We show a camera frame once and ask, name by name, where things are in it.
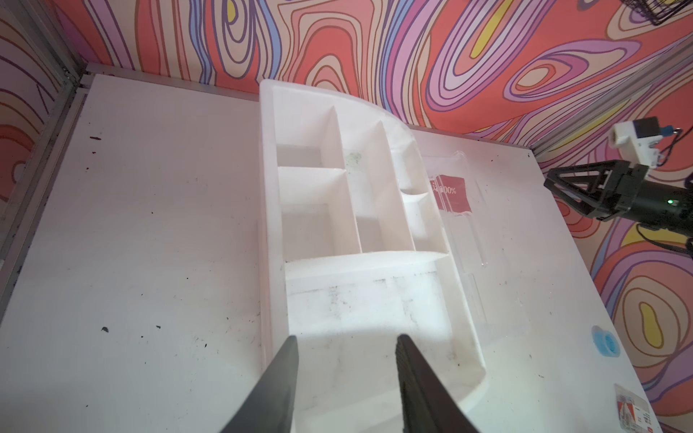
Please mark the red postcard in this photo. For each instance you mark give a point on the red postcard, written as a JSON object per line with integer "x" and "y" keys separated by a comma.
{"x": 450, "y": 194}

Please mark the small red white packet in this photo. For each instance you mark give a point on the small red white packet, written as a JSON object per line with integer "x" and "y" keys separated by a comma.
{"x": 633, "y": 412}

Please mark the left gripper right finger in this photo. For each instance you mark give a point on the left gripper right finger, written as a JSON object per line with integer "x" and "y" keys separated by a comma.
{"x": 426, "y": 403}

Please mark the white plastic drawer organizer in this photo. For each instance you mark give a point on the white plastic drawer organizer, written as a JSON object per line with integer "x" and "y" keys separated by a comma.
{"x": 354, "y": 254}

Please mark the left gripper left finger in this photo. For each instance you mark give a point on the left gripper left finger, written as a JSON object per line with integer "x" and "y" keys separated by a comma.
{"x": 270, "y": 405}

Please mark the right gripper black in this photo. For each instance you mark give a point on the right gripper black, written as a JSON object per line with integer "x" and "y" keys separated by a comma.
{"x": 653, "y": 205}

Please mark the clear plastic drawer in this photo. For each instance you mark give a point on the clear plastic drawer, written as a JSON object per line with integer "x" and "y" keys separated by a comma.
{"x": 483, "y": 264}

